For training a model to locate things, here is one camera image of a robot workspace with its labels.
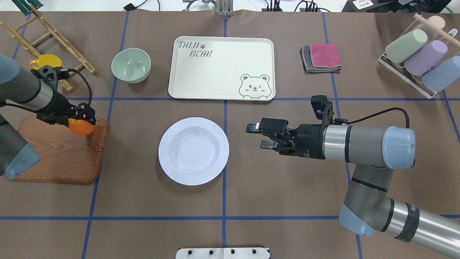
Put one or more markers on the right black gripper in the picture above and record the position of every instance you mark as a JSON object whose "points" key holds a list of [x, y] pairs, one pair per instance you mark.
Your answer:
{"points": [[309, 140]]}

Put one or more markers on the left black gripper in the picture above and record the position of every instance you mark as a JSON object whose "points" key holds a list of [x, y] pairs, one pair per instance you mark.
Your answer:
{"points": [[59, 107]]}

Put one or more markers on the orange fruit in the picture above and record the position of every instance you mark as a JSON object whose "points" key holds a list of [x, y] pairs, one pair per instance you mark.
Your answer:
{"points": [[80, 127]]}

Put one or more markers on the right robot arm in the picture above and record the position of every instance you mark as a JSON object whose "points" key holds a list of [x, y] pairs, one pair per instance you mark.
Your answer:
{"points": [[376, 153]]}

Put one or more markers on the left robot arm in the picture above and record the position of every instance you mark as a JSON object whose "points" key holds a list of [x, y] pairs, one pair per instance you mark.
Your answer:
{"points": [[34, 91]]}

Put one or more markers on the cream bear tray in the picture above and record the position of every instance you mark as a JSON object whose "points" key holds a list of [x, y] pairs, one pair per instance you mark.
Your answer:
{"points": [[222, 68]]}

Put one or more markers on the wooden cutting board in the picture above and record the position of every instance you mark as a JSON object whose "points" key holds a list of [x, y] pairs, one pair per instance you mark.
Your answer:
{"points": [[65, 156]]}

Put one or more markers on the yellow mug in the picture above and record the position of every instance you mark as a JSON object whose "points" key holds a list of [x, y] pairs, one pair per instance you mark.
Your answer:
{"points": [[46, 60]]}

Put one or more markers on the white plate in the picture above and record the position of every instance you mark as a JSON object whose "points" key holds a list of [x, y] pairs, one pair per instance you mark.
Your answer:
{"points": [[193, 151]]}

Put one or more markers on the green bowl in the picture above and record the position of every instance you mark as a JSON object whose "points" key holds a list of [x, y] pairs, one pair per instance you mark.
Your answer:
{"points": [[131, 65]]}

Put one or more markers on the wooden mug rack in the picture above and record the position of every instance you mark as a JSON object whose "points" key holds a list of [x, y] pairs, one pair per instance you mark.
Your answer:
{"points": [[52, 32]]}

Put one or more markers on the pink grey cloth stack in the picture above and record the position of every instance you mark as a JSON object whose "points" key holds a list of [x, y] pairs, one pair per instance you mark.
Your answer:
{"points": [[321, 58]]}

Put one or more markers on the small black device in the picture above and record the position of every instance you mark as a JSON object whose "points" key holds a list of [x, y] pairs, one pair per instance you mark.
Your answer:
{"points": [[129, 7]]}

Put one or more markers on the green cup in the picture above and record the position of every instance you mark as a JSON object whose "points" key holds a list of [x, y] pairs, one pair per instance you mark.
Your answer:
{"points": [[405, 46]]}

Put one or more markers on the white cup rack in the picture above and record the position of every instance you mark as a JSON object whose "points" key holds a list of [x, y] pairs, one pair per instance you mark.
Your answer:
{"points": [[434, 28]]}

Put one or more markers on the purple cup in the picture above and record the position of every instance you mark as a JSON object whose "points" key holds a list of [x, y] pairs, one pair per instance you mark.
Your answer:
{"points": [[424, 59]]}

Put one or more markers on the blue cup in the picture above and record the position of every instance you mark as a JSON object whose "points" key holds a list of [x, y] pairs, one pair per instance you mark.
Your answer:
{"points": [[442, 75]]}

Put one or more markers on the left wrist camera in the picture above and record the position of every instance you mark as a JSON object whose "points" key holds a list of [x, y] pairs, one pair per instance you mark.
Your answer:
{"points": [[51, 75]]}

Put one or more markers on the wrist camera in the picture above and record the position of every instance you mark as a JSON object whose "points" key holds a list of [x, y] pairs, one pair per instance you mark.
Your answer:
{"points": [[323, 110], [51, 75]]}

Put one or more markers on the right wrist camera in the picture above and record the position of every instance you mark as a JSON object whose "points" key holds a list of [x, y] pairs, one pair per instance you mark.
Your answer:
{"points": [[323, 110]]}

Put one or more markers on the metal base plate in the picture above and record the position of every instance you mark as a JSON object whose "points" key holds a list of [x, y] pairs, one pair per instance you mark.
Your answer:
{"points": [[224, 253]]}

